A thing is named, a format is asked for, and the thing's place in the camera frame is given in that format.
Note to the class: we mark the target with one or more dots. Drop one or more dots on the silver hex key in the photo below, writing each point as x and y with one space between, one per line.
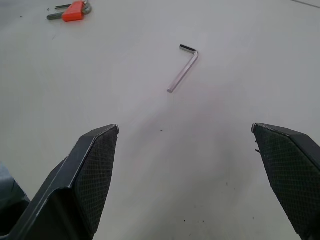
184 68

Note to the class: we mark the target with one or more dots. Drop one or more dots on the dark metal hex key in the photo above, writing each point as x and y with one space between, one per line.
63 6

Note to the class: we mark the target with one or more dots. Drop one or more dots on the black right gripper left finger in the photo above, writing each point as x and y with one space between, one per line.
75 180

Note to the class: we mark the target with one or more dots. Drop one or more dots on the red plastic hex key holder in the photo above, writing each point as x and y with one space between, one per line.
73 11

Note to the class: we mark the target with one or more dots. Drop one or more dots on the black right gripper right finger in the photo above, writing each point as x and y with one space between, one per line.
290 170

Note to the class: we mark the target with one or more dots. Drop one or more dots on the grey-blue object at table edge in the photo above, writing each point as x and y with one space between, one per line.
10 185

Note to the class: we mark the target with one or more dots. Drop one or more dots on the orange hex key set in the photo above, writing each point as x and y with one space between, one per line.
72 12

